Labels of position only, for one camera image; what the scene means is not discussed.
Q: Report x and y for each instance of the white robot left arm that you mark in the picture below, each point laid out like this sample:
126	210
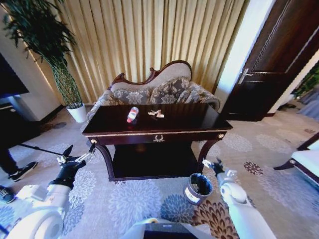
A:
42	219

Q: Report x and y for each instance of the white plant pot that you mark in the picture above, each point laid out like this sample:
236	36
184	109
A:
77	113

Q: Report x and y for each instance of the dark wooden console table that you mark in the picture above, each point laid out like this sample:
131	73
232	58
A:
174	119

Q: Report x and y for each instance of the crumpled beige paper trash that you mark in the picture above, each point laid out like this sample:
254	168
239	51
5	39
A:
156	113

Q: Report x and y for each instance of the person's leg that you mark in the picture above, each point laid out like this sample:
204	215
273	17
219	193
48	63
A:
6	160

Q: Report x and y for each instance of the dark brown wooden door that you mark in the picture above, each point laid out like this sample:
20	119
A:
269	62

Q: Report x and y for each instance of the grey crumpled trash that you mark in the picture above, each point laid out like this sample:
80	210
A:
198	188

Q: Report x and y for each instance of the thin black rod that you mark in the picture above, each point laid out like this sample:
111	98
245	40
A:
42	149

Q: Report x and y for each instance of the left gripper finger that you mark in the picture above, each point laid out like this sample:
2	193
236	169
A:
86	156
66	152

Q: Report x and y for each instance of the floral upholstered wooden sofa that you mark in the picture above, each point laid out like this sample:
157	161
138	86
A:
174	72

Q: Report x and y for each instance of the white cushioned dark wood chair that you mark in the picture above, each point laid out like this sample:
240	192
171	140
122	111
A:
305	159

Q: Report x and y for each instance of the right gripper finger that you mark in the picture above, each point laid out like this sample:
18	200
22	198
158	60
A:
207	163
219	161

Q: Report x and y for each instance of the small green leafy plant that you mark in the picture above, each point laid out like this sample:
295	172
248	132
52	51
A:
309	83

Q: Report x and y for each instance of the small floral sofa cushion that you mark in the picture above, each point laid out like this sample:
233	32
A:
132	95

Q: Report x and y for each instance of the person's black shoe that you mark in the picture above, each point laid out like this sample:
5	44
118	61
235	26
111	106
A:
23	171
6	194

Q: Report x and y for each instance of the round dark trash bin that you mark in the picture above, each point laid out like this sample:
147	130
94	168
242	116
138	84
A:
193	195

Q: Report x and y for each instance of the plastic bottle with red cap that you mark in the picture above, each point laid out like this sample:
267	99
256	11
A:
132	114

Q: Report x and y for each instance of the large floral sofa cushion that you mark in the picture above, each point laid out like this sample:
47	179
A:
174	90

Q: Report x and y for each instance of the dark television cabinet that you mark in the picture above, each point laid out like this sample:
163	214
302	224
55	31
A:
15	124

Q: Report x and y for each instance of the white robot front shell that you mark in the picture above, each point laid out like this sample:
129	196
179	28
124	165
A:
164	229

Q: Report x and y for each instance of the black television screen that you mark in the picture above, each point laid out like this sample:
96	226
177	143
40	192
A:
10	79

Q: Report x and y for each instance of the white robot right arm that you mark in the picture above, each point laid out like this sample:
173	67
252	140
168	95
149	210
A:
236	199

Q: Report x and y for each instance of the tall green potted plant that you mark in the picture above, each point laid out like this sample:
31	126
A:
40	27

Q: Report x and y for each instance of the beige pleated curtain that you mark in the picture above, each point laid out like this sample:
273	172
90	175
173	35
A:
149	37

